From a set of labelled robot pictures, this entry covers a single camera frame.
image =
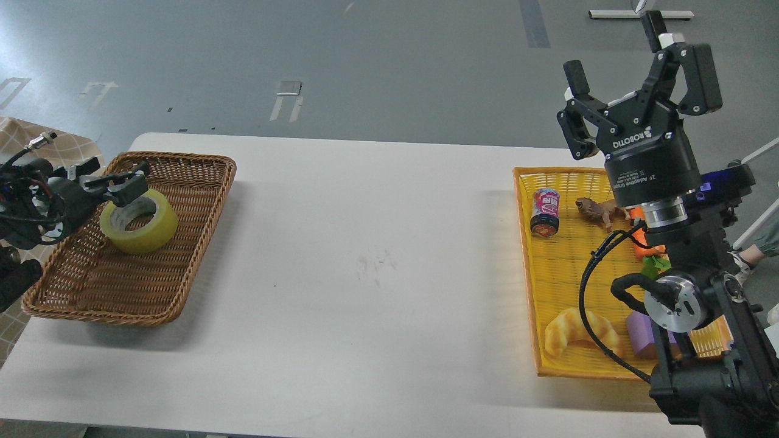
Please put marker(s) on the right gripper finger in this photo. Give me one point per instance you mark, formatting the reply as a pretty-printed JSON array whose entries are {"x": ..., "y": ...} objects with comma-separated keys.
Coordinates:
[
  {"x": 671, "y": 55},
  {"x": 581, "y": 109}
]

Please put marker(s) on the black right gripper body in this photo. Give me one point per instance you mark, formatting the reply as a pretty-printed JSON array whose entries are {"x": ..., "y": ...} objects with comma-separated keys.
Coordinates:
[{"x": 649, "y": 160}]

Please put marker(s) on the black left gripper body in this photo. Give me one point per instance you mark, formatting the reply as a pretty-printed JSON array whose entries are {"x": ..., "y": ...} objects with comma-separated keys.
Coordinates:
[{"x": 55, "y": 206}]

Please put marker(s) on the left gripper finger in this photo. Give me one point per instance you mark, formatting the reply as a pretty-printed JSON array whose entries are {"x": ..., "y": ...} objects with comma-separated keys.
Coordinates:
[
  {"x": 86, "y": 168},
  {"x": 120, "y": 188}
]

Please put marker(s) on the yellow tape roll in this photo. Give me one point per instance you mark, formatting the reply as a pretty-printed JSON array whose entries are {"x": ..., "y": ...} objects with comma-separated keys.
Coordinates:
[{"x": 144, "y": 225}]

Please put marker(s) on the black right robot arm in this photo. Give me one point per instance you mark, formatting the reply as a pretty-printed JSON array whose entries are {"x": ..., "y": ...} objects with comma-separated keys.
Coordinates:
[{"x": 716, "y": 367}]

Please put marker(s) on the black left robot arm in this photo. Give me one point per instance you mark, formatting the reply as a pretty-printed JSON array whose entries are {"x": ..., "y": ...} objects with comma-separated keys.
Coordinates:
[{"x": 18, "y": 275}]

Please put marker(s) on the beige checkered cloth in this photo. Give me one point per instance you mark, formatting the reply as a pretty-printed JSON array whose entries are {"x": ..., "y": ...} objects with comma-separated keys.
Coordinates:
[{"x": 65, "y": 150}]

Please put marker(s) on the brown toy animal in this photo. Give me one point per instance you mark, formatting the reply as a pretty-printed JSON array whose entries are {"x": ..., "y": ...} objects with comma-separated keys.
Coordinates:
[{"x": 601, "y": 213}]

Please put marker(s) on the brown wicker basket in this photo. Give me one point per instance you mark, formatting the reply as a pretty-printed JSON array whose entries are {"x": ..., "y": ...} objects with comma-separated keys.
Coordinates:
[{"x": 88, "y": 278}]

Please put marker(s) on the white stand base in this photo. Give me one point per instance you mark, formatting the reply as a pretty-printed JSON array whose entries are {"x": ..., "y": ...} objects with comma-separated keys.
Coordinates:
[{"x": 669, "y": 14}]

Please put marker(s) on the yellow plastic basket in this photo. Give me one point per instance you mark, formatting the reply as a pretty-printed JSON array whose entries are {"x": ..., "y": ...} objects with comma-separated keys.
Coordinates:
[{"x": 553, "y": 268}]

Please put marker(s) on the orange toy carrot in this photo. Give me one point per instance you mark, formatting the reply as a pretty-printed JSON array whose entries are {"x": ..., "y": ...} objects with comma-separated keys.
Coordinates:
[{"x": 654, "y": 260}]

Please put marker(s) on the small drink can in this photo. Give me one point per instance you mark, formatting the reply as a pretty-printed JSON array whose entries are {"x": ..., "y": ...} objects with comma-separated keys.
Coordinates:
[{"x": 545, "y": 212}]

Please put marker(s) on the person in green sleeve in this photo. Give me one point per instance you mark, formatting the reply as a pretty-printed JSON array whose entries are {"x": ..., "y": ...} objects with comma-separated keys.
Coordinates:
[{"x": 758, "y": 242}]

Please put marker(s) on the purple block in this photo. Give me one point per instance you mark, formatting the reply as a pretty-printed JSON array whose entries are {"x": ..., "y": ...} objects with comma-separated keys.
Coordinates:
[{"x": 641, "y": 335}]

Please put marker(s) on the toy croissant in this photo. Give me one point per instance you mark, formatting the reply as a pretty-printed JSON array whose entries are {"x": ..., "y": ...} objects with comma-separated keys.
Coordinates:
[{"x": 568, "y": 327}]

